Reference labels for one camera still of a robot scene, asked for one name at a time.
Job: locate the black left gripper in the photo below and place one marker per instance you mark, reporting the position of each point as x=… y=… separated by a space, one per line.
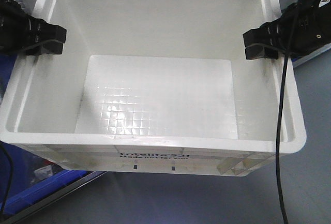
x=22 y=32

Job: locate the white plastic tote bin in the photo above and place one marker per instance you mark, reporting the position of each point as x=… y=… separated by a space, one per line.
x=158 y=86

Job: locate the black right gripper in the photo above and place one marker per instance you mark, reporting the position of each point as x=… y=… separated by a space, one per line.
x=306 y=23

